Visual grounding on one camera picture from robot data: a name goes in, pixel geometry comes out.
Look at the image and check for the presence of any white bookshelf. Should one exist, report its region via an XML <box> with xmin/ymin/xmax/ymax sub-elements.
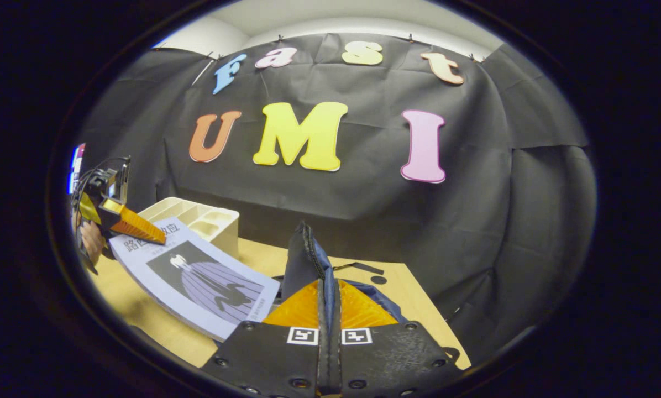
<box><xmin>137</xmin><ymin>197</ymin><xmax>240</xmax><ymax>260</ymax></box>

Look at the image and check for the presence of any blue schoolbag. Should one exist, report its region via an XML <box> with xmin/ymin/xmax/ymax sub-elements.
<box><xmin>272</xmin><ymin>221</ymin><xmax>461</xmax><ymax>363</ymax></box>

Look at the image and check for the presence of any lavender blue book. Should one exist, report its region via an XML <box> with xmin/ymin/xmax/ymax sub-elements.
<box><xmin>108</xmin><ymin>217</ymin><xmax>281</xmax><ymax>342</ymax></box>

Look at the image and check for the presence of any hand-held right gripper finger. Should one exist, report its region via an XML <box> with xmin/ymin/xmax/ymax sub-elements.
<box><xmin>202</xmin><ymin>278</ymin><xmax>331</xmax><ymax>398</ymax></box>
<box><xmin>330</xmin><ymin>278</ymin><xmax>464</xmax><ymax>398</ymax></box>

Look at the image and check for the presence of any computer monitor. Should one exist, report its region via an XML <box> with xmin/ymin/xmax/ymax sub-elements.
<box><xmin>67</xmin><ymin>144</ymin><xmax>86</xmax><ymax>194</ymax></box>

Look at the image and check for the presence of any black backdrop cloth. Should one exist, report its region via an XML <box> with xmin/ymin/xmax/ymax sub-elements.
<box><xmin>76</xmin><ymin>33</ymin><xmax>597</xmax><ymax>365</ymax></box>

